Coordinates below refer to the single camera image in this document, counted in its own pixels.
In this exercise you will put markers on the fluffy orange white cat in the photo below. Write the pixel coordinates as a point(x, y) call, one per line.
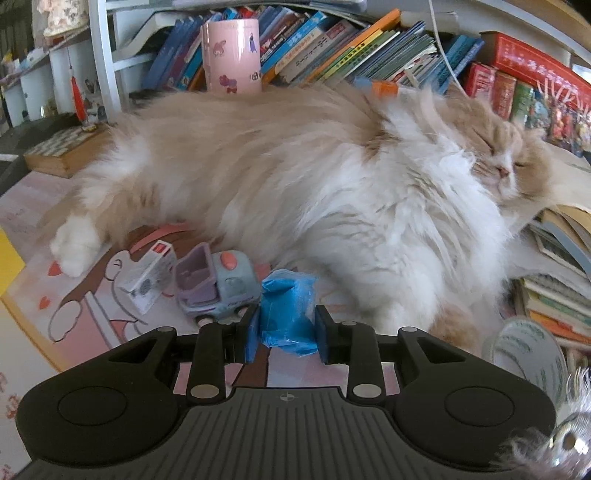
point(407, 201)

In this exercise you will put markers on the blue plastic bag roll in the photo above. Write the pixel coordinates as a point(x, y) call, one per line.
point(287, 312)

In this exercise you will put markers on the small white red box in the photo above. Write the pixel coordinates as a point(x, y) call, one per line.
point(143, 283)

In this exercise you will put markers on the clear tape roll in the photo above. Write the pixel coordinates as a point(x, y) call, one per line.
point(526, 349)

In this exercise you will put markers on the purple toy car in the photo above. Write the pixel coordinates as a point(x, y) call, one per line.
point(214, 284)

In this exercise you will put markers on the yellow cardboard box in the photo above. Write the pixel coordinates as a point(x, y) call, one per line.
point(11, 263)

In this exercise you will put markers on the black electronic keyboard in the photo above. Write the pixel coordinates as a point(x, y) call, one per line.
point(16, 141)

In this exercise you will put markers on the stack of books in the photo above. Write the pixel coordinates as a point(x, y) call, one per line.
point(550, 260)

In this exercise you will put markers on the wooden chessboard box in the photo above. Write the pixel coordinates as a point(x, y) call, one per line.
point(67, 151)

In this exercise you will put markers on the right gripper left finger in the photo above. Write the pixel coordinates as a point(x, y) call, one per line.
point(129, 400)

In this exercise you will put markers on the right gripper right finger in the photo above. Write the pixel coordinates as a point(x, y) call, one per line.
point(450, 405)

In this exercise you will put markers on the red book box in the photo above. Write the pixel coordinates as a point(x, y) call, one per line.
point(525, 62)

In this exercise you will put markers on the white bookshelf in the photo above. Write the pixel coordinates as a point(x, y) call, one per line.
point(99, 57)

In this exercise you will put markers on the pink cartoon cup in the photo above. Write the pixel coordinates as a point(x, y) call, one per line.
point(230, 49)

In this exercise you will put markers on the red tassel ornament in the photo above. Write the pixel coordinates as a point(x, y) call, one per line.
point(77, 96)

